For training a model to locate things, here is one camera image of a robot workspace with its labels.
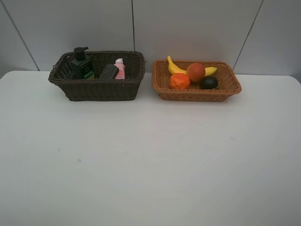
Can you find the orange tangerine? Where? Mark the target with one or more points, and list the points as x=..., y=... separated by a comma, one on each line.
x=179, y=81

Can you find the black whiteboard eraser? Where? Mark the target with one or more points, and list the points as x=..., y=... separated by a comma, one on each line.
x=110, y=72

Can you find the pink lotion bottle white cap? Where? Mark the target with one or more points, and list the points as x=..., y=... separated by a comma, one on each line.
x=121, y=69

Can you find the red-orange round fruit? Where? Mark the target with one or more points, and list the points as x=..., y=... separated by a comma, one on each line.
x=196, y=72

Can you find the dark green mangosteen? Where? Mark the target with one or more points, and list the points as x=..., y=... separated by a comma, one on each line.
x=209, y=82

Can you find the yellow banana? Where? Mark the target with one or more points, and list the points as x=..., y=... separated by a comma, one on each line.
x=175, y=69

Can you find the dark green pump bottle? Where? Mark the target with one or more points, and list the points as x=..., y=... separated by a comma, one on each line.
x=82, y=65

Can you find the light brown wicker basket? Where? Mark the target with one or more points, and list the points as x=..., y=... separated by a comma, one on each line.
x=228, y=84

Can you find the dark brown wicker basket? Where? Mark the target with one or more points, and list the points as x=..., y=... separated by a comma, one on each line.
x=63, y=76

